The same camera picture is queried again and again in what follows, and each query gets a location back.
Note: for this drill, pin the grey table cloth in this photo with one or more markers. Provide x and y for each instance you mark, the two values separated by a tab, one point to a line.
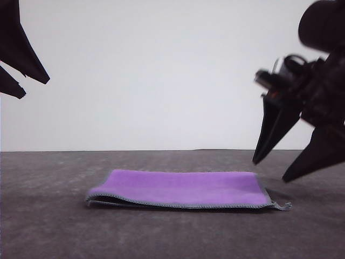
54	229

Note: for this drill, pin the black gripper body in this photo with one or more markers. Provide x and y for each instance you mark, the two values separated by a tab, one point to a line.
318	94

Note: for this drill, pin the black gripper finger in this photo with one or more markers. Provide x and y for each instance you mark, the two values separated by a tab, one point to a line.
272	126
10	86
16	48
320	151

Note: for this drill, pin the purple towel with grey hem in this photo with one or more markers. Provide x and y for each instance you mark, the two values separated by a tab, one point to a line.
175	186

